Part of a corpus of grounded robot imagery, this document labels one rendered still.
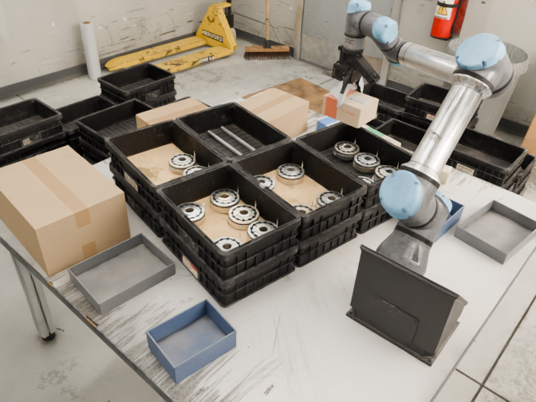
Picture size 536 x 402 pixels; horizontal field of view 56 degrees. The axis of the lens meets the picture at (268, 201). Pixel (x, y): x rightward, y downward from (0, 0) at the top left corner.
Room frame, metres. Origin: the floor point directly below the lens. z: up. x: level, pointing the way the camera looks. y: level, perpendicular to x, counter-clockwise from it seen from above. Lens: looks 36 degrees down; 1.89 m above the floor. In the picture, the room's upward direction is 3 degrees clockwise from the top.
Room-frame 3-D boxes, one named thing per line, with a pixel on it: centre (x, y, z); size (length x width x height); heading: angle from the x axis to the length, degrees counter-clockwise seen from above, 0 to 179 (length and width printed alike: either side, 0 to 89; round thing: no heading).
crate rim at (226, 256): (1.28, 0.13, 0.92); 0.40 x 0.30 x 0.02; 40
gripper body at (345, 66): (1.73, -0.26, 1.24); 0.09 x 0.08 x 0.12; 51
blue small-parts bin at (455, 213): (1.54, -0.63, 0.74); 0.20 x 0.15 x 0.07; 138
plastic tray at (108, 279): (1.16, 0.45, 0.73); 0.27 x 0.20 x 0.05; 136
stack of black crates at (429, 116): (2.93, -1.06, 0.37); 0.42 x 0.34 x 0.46; 51
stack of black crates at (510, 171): (2.36, -1.11, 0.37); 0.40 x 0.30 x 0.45; 51
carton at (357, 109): (1.71, -0.28, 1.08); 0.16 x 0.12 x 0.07; 51
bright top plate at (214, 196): (1.41, 0.15, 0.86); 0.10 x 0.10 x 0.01
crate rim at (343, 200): (1.47, -0.10, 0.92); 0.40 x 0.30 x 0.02; 40
